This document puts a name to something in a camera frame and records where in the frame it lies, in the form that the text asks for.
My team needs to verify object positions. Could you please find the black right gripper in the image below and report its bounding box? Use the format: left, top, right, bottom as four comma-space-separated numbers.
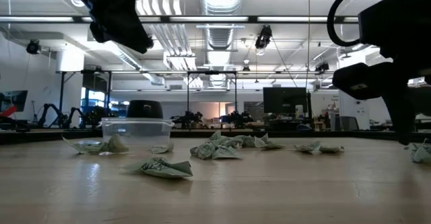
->
358, 0, 431, 146

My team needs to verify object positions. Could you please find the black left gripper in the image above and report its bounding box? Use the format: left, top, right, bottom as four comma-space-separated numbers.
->
89, 5, 155, 54

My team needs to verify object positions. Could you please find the dark cabinet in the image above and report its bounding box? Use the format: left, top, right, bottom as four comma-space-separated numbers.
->
414, 86, 431, 133

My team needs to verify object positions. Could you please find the grey office chair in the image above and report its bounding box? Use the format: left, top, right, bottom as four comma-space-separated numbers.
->
339, 116, 360, 131

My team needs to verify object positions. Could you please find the dark mug green inside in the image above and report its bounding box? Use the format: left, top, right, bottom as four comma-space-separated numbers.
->
126, 100, 164, 119

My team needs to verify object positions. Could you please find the clear plastic container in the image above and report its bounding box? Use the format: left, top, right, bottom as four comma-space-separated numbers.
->
100, 117, 175, 154

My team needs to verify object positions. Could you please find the overhead rig bar with lights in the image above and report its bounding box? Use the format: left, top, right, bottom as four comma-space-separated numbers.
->
0, 14, 360, 25

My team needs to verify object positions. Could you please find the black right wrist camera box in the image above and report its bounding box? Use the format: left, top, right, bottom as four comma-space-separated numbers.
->
332, 61, 385, 101

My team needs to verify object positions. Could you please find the black background rig frame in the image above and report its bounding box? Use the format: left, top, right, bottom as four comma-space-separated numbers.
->
186, 70, 238, 130
59, 69, 112, 120

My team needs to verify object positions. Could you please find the silver ceiling air duct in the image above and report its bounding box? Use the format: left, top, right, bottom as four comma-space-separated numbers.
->
197, 0, 246, 52

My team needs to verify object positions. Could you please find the thin hanging cord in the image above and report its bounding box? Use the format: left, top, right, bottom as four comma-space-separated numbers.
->
306, 0, 311, 90

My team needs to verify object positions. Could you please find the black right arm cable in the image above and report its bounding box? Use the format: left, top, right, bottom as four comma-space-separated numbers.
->
326, 0, 368, 48

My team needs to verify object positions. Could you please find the black metal table frame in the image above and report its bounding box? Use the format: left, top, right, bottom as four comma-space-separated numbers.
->
0, 128, 431, 146

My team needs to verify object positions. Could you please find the dark wall screen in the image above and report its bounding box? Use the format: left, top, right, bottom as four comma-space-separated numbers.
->
0, 89, 29, 117

